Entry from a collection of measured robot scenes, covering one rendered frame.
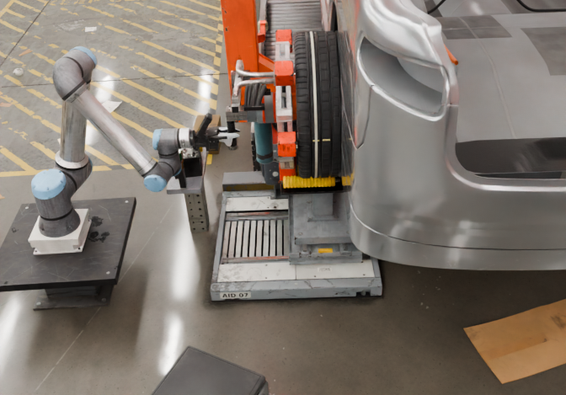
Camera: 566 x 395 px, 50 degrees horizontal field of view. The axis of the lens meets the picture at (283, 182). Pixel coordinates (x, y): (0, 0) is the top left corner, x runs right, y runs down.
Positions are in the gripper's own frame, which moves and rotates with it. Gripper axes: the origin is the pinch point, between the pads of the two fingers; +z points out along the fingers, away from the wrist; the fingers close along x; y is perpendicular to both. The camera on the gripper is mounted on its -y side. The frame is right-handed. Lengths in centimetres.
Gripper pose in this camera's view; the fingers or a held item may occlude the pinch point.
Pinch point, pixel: (236, 131)
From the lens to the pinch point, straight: 266.5
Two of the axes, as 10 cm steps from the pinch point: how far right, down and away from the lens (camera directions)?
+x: 0.1, 6.0, -8.0
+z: 10.0, -0.4, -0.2
